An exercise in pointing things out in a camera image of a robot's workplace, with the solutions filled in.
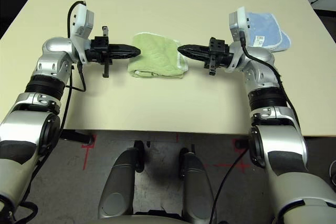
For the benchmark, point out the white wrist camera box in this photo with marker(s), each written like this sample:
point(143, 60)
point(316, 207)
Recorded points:
point(242, 22)
point(81, 22)

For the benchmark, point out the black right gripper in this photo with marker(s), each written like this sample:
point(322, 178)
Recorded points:
point(220, 53)

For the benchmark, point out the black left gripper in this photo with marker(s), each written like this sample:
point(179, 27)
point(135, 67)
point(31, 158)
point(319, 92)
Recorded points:
point(97, 49)

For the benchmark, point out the folded blue towel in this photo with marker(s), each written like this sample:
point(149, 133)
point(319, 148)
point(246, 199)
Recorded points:
point(262, 24)

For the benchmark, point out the grey right robot leg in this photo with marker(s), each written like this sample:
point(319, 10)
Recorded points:
point(195, 187)

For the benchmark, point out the black foam floor mat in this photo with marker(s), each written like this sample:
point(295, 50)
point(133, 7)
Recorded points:
point(13, 1)
point(328, 24)

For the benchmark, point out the green towel with white trim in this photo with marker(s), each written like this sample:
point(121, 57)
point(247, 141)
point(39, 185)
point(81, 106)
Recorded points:
point(155, 53)

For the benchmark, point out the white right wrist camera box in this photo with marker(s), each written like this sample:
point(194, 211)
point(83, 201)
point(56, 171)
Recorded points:
point(242, 22)

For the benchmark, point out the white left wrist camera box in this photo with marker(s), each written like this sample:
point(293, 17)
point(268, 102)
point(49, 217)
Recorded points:
point(81, 22)

